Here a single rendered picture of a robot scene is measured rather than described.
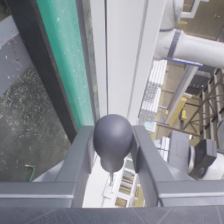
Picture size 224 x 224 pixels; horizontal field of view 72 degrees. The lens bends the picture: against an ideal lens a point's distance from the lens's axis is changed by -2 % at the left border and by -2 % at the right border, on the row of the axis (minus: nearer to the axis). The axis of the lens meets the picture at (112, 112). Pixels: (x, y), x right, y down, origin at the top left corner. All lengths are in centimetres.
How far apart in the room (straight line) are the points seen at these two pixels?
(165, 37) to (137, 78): 68
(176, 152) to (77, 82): 34
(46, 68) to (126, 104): 17
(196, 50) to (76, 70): 80
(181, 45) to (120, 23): 73
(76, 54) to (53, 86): 4
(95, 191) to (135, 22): 27
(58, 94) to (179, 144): 36
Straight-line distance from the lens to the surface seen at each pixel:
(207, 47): 93
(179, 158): 45
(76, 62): 17
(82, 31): 20
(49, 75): 17
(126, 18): 20
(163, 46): 90
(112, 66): 24
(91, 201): 32
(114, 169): 18
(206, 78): 473
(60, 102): 20
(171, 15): 86
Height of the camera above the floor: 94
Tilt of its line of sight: 10 degrees down
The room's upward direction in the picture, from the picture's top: 105 degrees clockwise
